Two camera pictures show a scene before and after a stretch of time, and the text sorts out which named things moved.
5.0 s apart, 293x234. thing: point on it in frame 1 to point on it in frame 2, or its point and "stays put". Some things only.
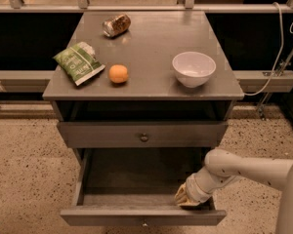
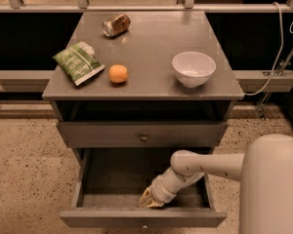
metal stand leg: x=279 y=69 stays put
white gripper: x=194 y=187 to x=160 y=190
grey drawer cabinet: x=142 y=82 stays put
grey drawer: x=137 y=187 stays put
